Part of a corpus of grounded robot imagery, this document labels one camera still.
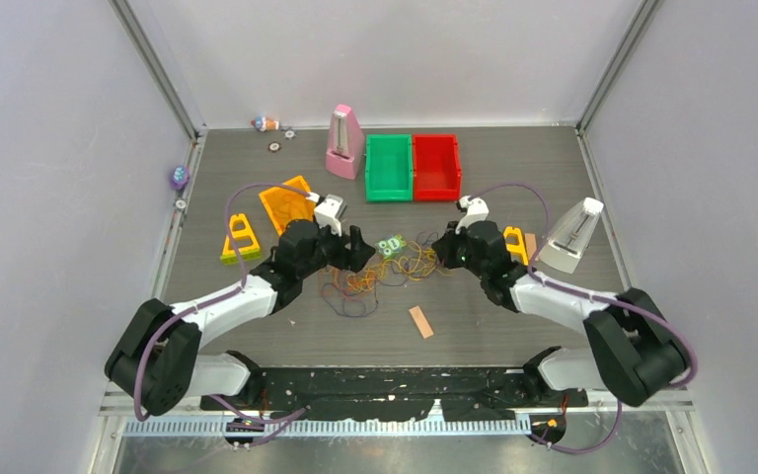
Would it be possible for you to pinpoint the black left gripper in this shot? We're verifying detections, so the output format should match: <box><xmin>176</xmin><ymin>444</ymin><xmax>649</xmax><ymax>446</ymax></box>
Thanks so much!
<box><xmin>298</xmin><ymin>219</ymin><xmax>373</xmax><ymax>279</ymax></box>

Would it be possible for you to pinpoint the orange cable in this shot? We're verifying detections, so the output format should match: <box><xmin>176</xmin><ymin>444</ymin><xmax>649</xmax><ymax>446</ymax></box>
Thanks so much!
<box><xmin>272</xmin><ymin>188</ymin><xmax>380</xmax><ymax>299</ymax></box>

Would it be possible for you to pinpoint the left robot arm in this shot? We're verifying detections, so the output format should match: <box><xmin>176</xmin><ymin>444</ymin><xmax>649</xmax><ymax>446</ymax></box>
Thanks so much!
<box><xmin>104</xmin><ymin>219</ymin><xmax>376</xmax><ymax>421</ymax></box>

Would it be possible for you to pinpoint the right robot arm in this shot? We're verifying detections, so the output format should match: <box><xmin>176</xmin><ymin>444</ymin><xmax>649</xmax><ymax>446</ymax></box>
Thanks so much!
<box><xmin>432</xmin><ymin>220</ymin><xmax>694</xmax><ymax>407</ymax></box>

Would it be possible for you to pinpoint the green owl puzzle piece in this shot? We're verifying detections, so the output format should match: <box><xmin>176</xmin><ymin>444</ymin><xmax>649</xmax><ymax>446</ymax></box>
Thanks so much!
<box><xmin>376</xmin><ymin>234</ymin><xmax>407</xmax><ymax>260</ymax></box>

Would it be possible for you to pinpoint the yellow triangle block right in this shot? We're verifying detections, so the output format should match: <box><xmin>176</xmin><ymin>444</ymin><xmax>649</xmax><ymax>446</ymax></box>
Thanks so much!
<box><xmin>503</xmin><ymin>226</ymin><xmax>529</xmax><ymax>266</ymax></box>

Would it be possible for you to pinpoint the red plastic bin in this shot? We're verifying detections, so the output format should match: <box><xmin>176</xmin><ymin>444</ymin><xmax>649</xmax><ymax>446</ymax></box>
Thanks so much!
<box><xmin>413</xmin><ymin>134</ymin><xmax>462</xmax><ymax>201</ymax></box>

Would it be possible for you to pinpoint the orange plastic bin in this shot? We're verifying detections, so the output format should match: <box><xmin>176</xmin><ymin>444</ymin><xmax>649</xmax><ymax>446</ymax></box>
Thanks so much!
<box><xmin>259</xmin><ymin>187</ymin><xmax>315</xmax><ymax>235</ymax></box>

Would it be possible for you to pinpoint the small tan wooden block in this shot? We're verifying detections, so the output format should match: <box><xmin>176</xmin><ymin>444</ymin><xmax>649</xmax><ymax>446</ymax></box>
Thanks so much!
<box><xmin>524</xmin><ymin>233</ymin><xmax>538</xmax><ymax>260</ymax></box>

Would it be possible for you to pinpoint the green plastic bin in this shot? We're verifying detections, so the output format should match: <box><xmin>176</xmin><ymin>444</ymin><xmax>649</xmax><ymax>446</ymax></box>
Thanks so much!
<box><xmin>364</xmin><ymin>134</ymin><xmax>415</xmax><ymax>202</ymax></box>

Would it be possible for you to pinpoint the pink metronome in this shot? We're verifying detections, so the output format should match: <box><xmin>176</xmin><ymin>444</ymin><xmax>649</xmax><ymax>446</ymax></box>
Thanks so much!
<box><xmin>325</xmin><ymin>104</ymin><xmax>365</xmax><ymax>180</ymax></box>

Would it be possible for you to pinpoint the yellow green triangle block left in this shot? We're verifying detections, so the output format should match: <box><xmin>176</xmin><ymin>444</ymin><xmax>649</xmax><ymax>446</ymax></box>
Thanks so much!
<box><xmin>219</xmin><ymin>213</ymin><xmax>262</xmax><ymax>266</ymax></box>

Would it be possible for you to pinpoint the white metronome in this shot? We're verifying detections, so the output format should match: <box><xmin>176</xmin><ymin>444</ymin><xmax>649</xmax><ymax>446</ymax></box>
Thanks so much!
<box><xmin>538</xmin><ymin>197</ymin><xmax>605</xmax><ymax>274</ymax></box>

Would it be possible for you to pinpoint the small clown figurine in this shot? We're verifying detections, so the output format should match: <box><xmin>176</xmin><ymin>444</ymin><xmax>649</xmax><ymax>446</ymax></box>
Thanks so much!
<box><xmin>250</xmin><ymin>117</ymin><xmax>280</xmax><ymax>132</ymax></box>

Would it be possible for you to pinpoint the purple paw toy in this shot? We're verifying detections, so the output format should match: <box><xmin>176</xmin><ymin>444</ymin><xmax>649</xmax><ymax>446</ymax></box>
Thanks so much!
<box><xmin>170</xmin><ymin>165</ymin><xmax>190</xmax><ymax>192</ymax></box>

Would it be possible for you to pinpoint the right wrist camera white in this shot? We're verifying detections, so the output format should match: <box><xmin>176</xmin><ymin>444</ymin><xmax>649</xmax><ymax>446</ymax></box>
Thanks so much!
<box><xmin>455</xmin><ymin>196</ymin><xmax>490</xmax><ymax>234</ymax></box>

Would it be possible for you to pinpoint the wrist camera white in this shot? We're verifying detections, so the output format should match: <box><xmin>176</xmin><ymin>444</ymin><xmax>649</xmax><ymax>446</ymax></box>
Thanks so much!
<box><xmin>306</xmin><ymin>193</ymin><xmax>346</xmax><ymax>237</ymax></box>
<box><xmin>455</xmin><ymin>196</ymin><xmax>490</xmax><ymax>234</ymax></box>

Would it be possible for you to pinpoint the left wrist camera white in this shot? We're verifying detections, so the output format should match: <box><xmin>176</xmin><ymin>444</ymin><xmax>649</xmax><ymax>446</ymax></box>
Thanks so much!
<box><xmin>306</xmin><ymin>193</ymin><xmax>346</xmax><ymax>237</ymax></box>

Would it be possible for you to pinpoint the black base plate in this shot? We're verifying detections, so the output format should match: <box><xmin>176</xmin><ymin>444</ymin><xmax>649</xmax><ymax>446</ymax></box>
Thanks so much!
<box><xmin>200</xmin><ymin>366</ymin><xmax>588</xmax><ymax>422</ymax></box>

